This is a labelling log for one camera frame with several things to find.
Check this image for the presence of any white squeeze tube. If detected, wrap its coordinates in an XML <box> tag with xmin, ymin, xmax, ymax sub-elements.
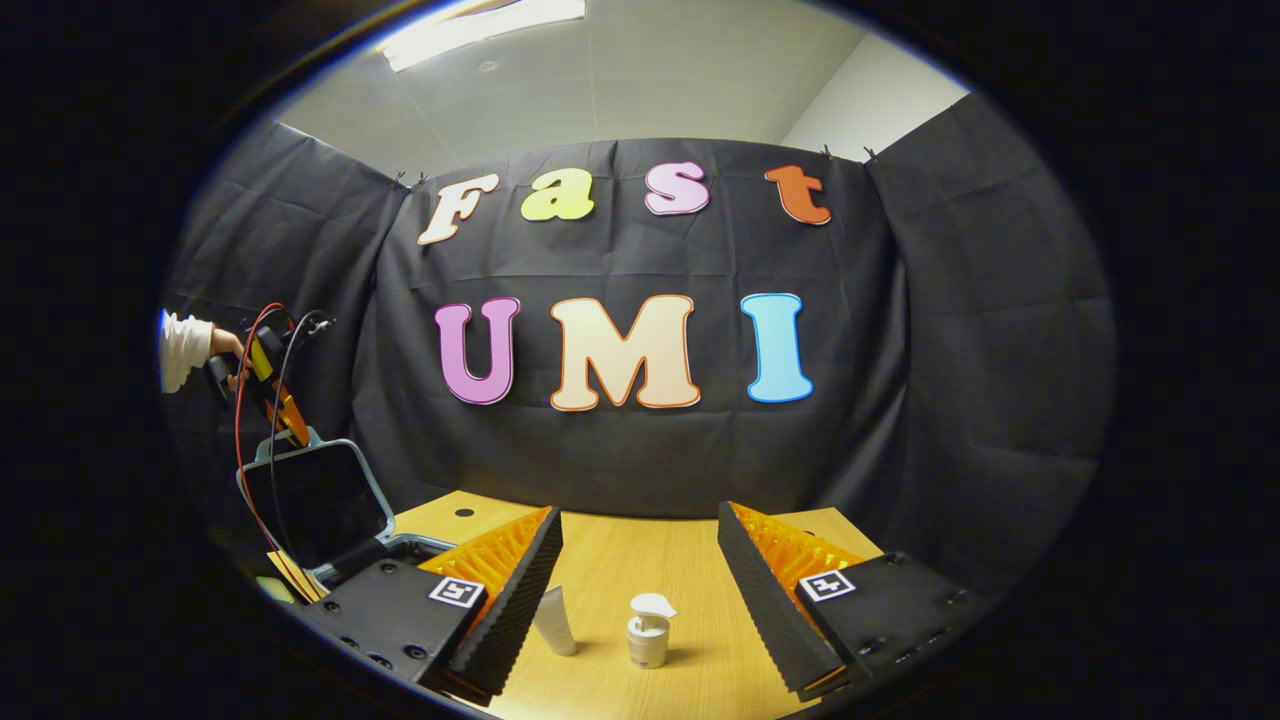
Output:
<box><xmin>532</xmin><ymin>587</ymin><xmax>580</xmax><ymax>658</ymax></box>

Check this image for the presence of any black backdrop cloth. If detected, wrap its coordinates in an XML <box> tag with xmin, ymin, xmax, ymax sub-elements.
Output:
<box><xmin>165</xmin><ymin>90</ymin><xmax>1116</xmax><ymax>601</ymax></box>

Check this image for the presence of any red gripper cable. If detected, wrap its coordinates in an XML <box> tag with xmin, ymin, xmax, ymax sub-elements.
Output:
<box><xmin>234</xmin><ymin>302</ymin><xmax>303</xmax><ymax>593</ymax></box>

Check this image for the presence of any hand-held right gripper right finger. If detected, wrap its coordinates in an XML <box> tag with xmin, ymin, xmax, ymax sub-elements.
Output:
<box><xmin>716</xmin><ymin>501</ymin><xmax>993</xmax><ymax>701</ymax></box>

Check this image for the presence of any ceiling light panel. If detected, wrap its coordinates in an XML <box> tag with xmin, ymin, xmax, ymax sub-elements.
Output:
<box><xmin>380</xmin><ymin>0</ymin><xmax>587</xmax><ymax>73</ymax></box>

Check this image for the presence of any light blue suitcase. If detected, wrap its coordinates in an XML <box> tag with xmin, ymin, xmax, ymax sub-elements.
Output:
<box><xmin>237</xmin><ymin>428</ymin><xmax>457</xmax><ymax>606</ymax></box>

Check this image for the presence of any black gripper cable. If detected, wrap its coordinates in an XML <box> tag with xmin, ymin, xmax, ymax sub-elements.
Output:
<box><xmin>267</xmin><ymin>309</ymin><xmax>337</xmax><ymax>561</ymax></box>

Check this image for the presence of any white pump bottle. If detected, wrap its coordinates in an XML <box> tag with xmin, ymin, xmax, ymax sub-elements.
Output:
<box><xmin>627</xmin><ymin>593</ymin><xmax>679</xmax><ymax>670</ymax></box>

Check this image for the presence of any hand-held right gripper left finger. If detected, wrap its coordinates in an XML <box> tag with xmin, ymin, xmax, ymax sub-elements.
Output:
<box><xmin>300</xmin><ymin>505</ymin><xmax>564</xmax><ymax>706</ymax></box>

